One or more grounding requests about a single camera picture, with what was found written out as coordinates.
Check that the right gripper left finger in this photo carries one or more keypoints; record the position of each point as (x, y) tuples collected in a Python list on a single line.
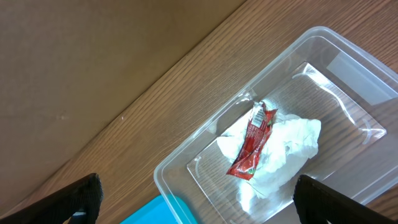
[(78, 202)]

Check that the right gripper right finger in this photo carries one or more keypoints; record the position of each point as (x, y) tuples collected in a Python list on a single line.
[(317, 203)]

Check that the white napkin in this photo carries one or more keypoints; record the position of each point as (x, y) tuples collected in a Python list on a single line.
[(293, 141)]

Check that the red snack wrapper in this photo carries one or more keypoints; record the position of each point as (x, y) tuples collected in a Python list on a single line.
[(258, 132)]

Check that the teal plastic tray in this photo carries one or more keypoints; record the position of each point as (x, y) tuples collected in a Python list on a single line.
[(158, 212)]

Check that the clear plastic bin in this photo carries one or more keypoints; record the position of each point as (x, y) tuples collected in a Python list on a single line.
[(320, 76)]

